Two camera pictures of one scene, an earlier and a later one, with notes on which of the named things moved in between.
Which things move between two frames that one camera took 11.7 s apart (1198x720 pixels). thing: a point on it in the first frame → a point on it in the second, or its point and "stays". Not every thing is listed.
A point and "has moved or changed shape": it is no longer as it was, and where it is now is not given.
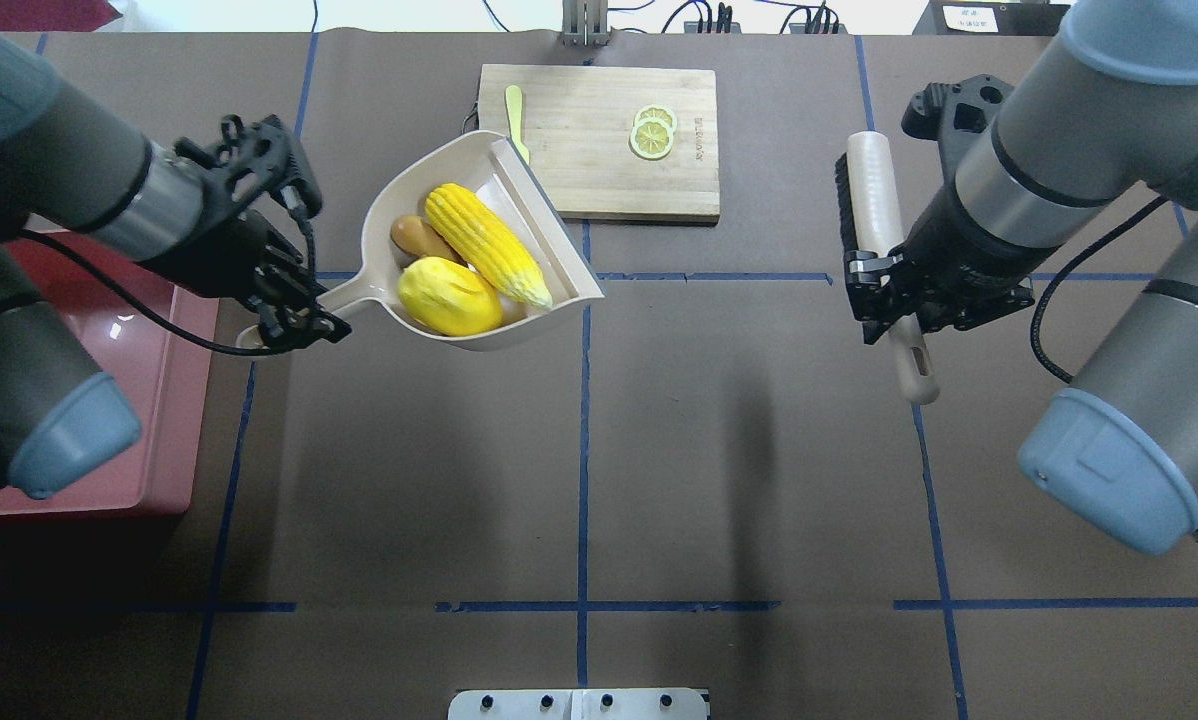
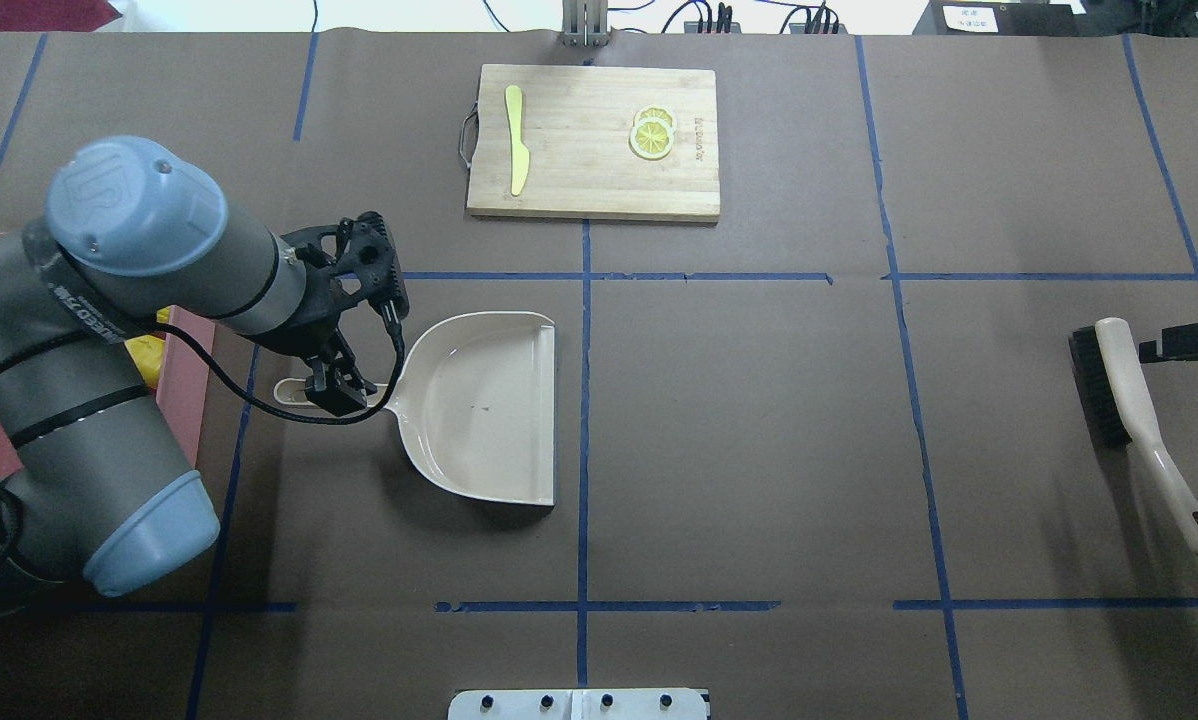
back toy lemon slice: (657, 111) stays
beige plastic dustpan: (462, 241) → (476, 393)
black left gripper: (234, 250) → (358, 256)
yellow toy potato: (449, 297) → (148, 351)
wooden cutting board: (577, 122) stays
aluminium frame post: (573, 13) stays
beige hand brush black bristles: (869, 219) has moved or changed shape
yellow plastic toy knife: (513, 102) stays
